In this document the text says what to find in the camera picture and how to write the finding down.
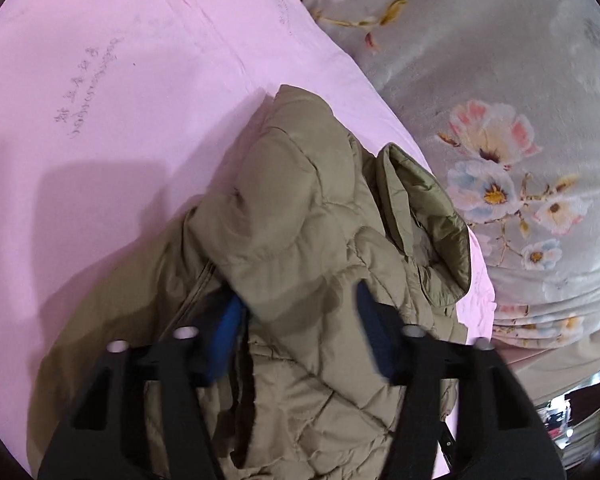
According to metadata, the beige mattress edge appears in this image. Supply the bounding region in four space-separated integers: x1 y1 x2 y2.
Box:
497 327 600 403

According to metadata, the khaki quilted puffer jacket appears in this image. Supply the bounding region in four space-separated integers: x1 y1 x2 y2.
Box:
26 84 473 480

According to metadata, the grey floral blanket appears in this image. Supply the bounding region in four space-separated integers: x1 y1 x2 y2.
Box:
270 0 600 350

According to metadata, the pink bed sheet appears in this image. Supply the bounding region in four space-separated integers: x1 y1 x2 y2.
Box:
0 0 498 480

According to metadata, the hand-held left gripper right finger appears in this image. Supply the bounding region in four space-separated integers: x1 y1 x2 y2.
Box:
355 280 567 480

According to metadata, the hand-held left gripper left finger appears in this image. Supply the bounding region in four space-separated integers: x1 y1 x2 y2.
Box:
37 294 249 480

